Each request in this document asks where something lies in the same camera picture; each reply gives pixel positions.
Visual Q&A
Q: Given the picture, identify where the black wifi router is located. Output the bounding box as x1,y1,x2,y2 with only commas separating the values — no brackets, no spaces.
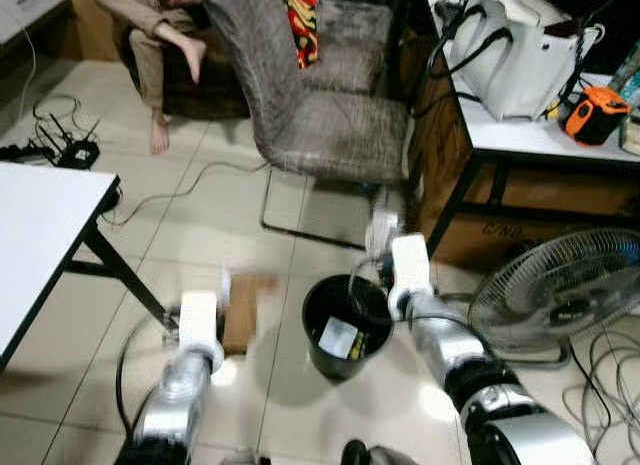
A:
30,113,103,171

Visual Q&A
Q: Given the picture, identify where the white drawer cabinet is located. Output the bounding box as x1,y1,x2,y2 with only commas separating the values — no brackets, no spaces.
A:
0,0,69,44

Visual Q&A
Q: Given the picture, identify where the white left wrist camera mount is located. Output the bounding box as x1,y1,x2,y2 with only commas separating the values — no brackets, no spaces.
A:
177,290,227,353

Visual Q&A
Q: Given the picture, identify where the black rubbish bin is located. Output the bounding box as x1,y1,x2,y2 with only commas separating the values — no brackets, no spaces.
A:
301,274,395,384

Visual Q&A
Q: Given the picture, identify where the black metal table leg frame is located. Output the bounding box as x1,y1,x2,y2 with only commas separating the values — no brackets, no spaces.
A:
65,220,176,326

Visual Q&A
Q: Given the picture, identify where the orange and black device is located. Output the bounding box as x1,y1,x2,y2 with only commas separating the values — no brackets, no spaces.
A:
563,85,633,146

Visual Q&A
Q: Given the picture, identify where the dark brown armchair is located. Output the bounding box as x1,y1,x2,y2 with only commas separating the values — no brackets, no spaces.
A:
118,0,251,121

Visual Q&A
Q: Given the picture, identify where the white desk with black frame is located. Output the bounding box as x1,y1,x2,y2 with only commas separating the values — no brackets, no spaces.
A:
408,0,640,276

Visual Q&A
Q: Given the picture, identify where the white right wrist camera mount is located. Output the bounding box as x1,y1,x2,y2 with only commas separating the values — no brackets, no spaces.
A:
365,210,433,301

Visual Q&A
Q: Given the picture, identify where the large printed cardboard carton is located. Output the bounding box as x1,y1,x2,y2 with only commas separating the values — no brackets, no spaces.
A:
440,165,640,271

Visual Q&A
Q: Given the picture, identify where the red patterned cloth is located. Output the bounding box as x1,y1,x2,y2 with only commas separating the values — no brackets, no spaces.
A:
280,0,319,69

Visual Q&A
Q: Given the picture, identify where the black power strip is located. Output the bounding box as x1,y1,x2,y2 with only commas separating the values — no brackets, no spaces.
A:
0,143,51,166

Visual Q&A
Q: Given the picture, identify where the small white device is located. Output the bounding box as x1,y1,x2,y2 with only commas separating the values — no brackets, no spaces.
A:
620,110,640,151

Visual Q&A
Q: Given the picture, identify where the clear blue water bottle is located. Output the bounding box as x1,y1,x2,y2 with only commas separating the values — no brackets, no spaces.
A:
610,45,640,106

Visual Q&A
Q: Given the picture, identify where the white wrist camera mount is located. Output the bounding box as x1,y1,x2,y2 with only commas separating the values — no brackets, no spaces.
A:
365,210,433,301
177,290,227,353

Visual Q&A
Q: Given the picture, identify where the white tote bag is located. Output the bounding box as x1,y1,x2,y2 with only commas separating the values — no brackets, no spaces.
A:
438,0,607,123

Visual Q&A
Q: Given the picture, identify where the long grey floor cable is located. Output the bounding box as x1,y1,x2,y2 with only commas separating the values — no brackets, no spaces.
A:
100,160,271,229

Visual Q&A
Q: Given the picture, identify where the grey woven cantilever chair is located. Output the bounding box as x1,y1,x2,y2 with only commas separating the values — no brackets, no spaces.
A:
198,0,413,251

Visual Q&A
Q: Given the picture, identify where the large brown cardboard sheet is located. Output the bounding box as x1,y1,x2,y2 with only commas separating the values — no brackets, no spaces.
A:
222,273,283,358

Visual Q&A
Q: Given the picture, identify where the tangled grey cable bundle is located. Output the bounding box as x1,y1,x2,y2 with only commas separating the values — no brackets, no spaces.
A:
560,330,640,465

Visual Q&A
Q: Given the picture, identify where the robot right leg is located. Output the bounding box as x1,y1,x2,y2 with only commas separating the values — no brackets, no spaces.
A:
342,440,401,465

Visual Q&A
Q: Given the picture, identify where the grey floor fan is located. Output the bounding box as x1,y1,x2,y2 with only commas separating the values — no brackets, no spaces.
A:
467,228,640,371

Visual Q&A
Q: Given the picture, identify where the grey patterned upholstered seat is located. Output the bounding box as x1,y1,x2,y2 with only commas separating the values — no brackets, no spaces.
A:
300,0,396,96

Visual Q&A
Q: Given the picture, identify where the barefoot person in khaki trousers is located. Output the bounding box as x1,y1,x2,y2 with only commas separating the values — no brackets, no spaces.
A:
92,0,216,156

